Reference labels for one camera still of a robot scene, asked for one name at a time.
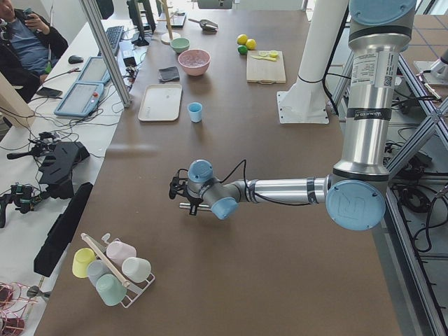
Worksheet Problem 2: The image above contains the wooden glass stand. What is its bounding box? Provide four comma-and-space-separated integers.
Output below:
157, 0, 181, 45

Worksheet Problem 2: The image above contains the steel muddler black tip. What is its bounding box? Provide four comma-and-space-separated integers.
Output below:
179, 203, 211, 211

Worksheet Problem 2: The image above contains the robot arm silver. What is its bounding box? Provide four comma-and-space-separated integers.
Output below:
169, 1, 416, 230

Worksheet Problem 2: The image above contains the cream plastic tray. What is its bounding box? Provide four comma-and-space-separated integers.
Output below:
138, 83, 182, 122

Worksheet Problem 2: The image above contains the yellow lemon upper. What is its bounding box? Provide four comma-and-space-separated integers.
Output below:
237, 34, 249, 46

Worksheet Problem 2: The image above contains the black monitor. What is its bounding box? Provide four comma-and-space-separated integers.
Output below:
127, 0, 156, 47

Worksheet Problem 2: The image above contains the pink bowl with ice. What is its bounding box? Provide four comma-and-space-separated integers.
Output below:
178, 49, 211, 76

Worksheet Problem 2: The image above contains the seated person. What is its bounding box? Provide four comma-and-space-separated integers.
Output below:
1, 1, 69, 102

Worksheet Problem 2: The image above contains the black stand bracket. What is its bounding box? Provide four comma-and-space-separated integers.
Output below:
38, 141, 90, 200

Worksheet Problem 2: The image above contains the wooden cutting board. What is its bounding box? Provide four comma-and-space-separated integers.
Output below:
246, 50, 286, 84

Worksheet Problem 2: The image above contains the teach pendant lower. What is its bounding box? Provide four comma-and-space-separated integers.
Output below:
54, 81, 104, 118

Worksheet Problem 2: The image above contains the teach pendant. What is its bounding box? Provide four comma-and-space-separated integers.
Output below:
77, 57, 111, 84
54, 81, 104, 118

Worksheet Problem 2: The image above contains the yellow lemon lower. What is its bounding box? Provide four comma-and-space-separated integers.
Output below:
245, 38, 257, 50

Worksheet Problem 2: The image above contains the white cup rack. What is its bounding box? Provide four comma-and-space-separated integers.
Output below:
80, 233, 155, 308

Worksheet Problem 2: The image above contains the white camera pillar base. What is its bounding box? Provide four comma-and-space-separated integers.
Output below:
277, 0, 349, 124

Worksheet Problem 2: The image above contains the light blue cup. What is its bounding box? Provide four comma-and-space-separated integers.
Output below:
188, 102, 203, 123

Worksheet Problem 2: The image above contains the green lime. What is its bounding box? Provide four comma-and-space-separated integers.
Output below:
237, 45, 248, 55

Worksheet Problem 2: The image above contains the black keyboard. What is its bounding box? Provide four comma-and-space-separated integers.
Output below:
106, 25, 124, 56

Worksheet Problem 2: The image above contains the yellow plastic knife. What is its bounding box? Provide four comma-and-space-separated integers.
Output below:
249, 55, 277, 62

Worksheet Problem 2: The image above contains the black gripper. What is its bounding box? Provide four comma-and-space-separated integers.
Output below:
169, 169, 203, 215

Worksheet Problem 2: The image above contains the black computer mouse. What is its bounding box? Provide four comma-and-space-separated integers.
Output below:
68, 55, 84, 64

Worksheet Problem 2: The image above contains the black phone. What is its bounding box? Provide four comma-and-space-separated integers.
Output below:
36, 87, 62, 98

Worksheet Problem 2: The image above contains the grey cup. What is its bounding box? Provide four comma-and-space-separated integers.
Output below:
87, 259, 109, 286

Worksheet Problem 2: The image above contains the mint cup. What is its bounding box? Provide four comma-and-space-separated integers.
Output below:
95, 274, 127, 306

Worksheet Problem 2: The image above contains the grey folded cloth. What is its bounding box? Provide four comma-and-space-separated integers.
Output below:
158, 66, 180, 83

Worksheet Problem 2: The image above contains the mint green bowl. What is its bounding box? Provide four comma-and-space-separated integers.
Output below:
170, 37, 190, 54

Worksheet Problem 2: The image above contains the yellow cup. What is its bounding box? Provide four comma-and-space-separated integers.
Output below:
72, 248, 96, 279

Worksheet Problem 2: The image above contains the yellow lemon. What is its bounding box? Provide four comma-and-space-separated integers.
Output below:
245, 38, 257, 50
237, 34, 249, 46

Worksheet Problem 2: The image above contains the pink cup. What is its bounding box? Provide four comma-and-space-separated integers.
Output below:
106, 241, 137, 267

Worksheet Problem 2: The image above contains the teach pendant upper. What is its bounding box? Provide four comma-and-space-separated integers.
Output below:
77, 57, 111, 84

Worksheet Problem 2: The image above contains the long black bar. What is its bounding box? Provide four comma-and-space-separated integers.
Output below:
34, 182, 93, 277

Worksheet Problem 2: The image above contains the steel ice scoop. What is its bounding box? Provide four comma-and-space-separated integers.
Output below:
188, 18, 218, 32

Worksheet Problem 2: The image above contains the white cup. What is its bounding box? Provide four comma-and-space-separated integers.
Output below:
121, 257, 152, 283

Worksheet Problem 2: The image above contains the aluminium frame post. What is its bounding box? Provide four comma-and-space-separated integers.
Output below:
79, 0, 131, 108

